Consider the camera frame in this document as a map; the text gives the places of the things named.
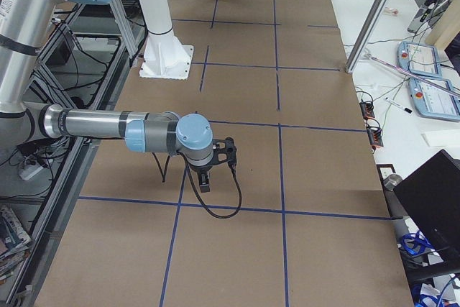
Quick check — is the white foam block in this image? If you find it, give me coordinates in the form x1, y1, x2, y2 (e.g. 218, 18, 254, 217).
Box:
422, 129, 460, 147

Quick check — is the upper orange connector block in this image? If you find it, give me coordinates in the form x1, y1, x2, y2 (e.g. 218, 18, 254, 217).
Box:
359, 101, 374, 120

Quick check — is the metal cylinder weight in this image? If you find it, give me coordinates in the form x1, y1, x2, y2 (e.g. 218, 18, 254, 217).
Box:
382, 173, 403, 191

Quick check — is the lower orange connector block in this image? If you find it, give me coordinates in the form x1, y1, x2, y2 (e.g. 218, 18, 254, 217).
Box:
366, 125, 384, 150

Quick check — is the black white marker pen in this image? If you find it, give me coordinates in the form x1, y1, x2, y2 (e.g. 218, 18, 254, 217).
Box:
385, 98, 413, 114

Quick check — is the upper blue teach pendant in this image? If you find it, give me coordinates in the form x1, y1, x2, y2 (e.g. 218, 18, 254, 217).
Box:
397, 41, 442, 78

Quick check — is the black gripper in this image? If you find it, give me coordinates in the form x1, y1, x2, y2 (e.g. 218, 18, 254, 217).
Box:
190, 165, 212, 193

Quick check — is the black laptop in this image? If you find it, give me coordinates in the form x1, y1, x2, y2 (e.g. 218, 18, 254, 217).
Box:
394, 150, 459, 261

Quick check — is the long metal grabber stick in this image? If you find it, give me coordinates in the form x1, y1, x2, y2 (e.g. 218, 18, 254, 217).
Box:
362, 49, 460, 98

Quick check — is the black camera cable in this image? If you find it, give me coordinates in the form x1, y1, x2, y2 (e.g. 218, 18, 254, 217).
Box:
150, 150, 242, 219

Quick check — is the aluminium frame post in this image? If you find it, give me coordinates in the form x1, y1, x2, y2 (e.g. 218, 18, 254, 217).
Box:
345, 0, 388, 73

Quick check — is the orange connector block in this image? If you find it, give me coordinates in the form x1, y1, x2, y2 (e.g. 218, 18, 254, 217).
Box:
366, 125, 384, 150
359, 101, 374, 120

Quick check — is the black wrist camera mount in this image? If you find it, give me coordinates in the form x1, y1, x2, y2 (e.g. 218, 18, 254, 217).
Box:
210, 137, 237, 173

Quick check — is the blue lanyard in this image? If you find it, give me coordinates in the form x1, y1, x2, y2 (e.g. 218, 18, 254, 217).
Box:
401, 231, 436, 257

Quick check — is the handheld scanner device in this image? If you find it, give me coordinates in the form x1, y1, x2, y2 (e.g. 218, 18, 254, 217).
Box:
407, 0, 452, 34

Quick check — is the white power strip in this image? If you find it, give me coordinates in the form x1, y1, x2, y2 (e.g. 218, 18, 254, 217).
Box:
18, 163, 45, 181

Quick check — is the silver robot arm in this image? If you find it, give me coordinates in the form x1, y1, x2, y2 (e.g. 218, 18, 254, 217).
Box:
1, 0, 217, 192

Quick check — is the lower blue teach pendant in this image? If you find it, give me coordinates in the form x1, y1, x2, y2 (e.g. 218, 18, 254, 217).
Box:
409, 78, 459, 122

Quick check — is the blue teach pendant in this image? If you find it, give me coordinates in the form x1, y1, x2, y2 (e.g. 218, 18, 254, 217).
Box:
397, 41, 442, 78
409, 78, 459, 122

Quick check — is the stack of books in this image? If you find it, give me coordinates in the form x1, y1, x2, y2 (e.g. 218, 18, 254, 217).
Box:
1, 204, 32, 284

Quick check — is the white camera pillar with base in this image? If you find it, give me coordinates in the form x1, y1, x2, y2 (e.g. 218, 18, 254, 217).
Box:
139, 0, 194, 80

